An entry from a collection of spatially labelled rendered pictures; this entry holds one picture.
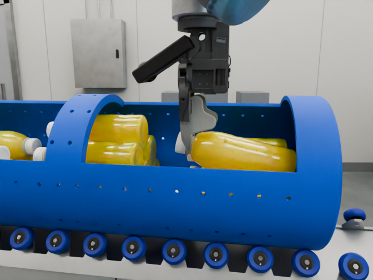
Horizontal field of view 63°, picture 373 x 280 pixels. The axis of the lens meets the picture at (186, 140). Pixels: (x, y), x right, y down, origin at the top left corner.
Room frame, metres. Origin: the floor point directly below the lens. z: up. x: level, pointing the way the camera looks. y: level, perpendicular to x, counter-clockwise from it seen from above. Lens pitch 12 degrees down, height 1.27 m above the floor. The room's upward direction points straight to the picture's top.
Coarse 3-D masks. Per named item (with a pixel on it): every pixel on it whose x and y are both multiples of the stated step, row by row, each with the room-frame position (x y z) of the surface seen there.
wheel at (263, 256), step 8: (256, 248) 0.47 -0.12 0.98; (264, 248) 0.47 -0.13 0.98; (248, 256) 0.47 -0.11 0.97; (256, 256) 0.47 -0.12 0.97; (264, 256) 0.46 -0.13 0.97; (272, 256) 0.46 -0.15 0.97; (248, 264) 0.46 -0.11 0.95; (256, 264) 0.46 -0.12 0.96; (264, 264) 0.46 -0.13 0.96; (272, 264) 0.46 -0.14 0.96; (264, 272) 0.45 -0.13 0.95
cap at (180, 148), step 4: (180, 132) 0.53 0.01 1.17; (180, 136) 0.52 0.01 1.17; (180, 140) 0.52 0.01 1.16; (176, 144) 0.52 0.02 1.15; (180, 144) 0.52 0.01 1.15; (176, 148) 0.52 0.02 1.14; (180, 148) 0.52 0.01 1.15; (184, 148) 0.52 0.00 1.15; (180, 152) 0.52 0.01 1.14; (184, 152) 0.52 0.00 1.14
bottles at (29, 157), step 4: (24, 156) 0.73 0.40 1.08; (28, 156) 0.73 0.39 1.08; (32, 156) 0.74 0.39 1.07; (24, 160) 0.72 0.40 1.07; (28, 160) 0.72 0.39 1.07; (32, 160) 0.73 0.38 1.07; (144, 160) 0.61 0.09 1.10; (156, 160) 0.68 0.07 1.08; (144, 164) 0.59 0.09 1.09; (148, 164) 0.62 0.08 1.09; (156, 164) 0.69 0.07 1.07; (124, 188) 0.49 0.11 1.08; (204, 192) 0.47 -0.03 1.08; (260, 196) 0.46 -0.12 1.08; (288, 196) 0.45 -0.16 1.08
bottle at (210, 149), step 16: (192, 144) 0.52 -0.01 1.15; (208, 144) 0.50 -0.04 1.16; (224, 144) 0.50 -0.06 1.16; (240, 144) 0.50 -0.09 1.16; (256, 144) 0.50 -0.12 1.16; (208, 160) 0.50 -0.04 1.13; (224, 160) 0.49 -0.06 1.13; (240, 160) 0.49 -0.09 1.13; (256, 160) 0.48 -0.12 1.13; (272, 160) 0.48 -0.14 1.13; (288, 160) 0.48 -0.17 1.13
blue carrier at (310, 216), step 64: (0, 128) 0.80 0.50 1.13; (64, 128) 0.51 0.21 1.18; (256, 128) 0.69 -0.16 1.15; (320, 128) 0.46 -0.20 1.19; (0, 192) 0.50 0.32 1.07; (64, 192) 0.48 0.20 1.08; (128, 192) 0.46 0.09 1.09; (192, 192) 0.45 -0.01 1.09; (256, 192) 0.43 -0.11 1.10; (320, 192) 0.42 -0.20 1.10
